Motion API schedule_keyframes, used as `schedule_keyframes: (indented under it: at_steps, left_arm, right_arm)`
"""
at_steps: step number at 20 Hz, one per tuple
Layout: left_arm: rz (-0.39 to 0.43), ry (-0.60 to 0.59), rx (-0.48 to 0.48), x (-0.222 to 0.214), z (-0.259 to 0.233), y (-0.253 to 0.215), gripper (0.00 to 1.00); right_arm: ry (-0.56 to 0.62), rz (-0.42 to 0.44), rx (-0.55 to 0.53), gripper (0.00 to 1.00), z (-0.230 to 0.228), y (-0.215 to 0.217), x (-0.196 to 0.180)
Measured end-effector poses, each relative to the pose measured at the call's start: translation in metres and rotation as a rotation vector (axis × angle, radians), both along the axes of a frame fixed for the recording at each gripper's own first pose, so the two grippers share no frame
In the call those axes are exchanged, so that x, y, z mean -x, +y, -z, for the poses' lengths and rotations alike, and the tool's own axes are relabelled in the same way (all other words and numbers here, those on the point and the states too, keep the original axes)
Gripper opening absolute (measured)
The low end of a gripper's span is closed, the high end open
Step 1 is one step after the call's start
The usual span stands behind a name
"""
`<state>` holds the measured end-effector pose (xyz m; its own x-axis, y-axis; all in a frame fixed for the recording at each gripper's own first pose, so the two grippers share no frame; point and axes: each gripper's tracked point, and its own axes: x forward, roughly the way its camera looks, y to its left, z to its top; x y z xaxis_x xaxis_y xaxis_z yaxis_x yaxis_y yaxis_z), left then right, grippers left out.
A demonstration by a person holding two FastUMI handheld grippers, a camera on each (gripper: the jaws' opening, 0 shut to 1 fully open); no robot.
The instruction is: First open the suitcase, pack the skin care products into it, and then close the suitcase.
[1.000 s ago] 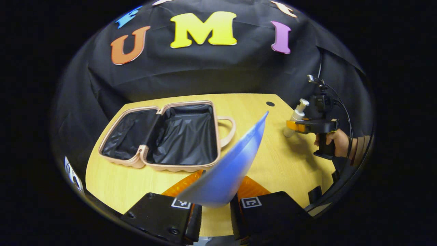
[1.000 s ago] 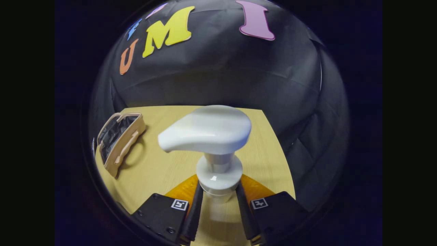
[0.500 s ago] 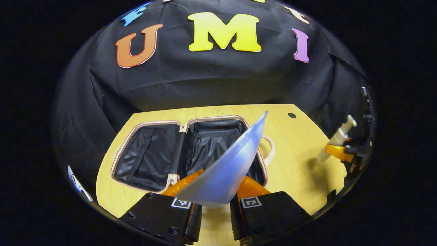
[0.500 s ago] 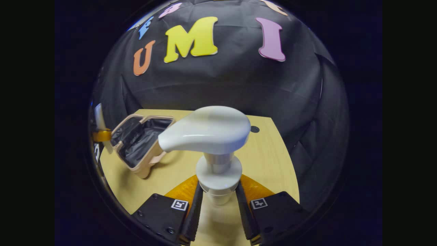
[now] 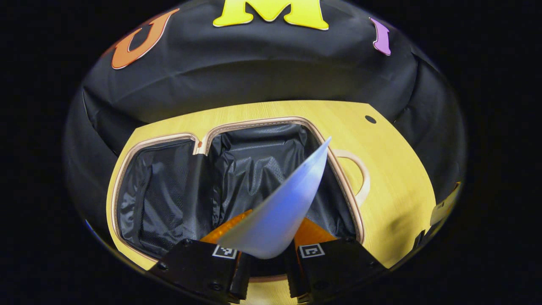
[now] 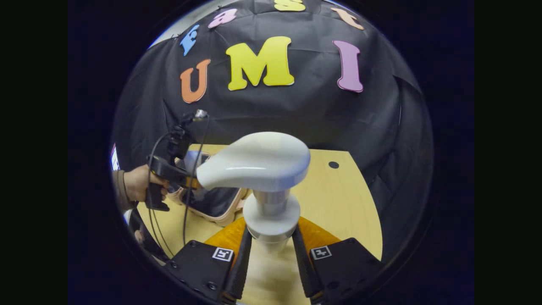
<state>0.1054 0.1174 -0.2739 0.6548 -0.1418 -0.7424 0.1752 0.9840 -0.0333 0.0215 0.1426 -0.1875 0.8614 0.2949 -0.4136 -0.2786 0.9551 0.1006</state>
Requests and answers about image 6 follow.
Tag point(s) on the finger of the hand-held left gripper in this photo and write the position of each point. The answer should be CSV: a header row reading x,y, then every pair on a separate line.
x,y
192,183

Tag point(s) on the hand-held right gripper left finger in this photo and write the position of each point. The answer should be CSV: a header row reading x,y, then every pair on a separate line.
x,y
239,271

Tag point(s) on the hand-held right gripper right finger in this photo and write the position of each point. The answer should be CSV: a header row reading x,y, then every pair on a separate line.
x,y
302,267

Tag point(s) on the white pump bottle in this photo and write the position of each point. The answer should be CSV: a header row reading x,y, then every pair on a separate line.
x,y
262,161

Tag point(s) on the white and red object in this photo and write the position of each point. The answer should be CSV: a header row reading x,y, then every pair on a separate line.
x,y
114,159

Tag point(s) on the black table grommet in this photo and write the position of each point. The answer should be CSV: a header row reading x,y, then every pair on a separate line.
x,y
333,164

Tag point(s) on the black backdrop cloth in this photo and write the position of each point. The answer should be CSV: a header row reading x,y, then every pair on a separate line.
x,y
296,114

